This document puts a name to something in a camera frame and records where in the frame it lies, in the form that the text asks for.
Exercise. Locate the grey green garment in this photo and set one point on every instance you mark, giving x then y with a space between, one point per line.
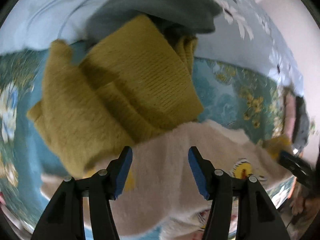
173 18

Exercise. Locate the light blue floral quilt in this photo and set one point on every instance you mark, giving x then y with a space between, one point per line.
244 35

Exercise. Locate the dark grey folded garment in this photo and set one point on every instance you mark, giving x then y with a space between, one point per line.
302 125

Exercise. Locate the mustard yellow knit sweater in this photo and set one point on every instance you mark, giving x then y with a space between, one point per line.
131 86

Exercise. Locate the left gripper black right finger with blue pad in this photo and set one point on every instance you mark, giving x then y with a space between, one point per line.
257 215

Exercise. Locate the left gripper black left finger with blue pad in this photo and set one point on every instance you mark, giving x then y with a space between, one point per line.
63 217

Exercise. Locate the pink folded cloth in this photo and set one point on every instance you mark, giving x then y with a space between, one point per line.
290 115

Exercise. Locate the cream fuzzy cartoon sweater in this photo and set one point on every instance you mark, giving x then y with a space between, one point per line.
161 190

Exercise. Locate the teal floral bed sheet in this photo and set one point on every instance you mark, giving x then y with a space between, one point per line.
231 96

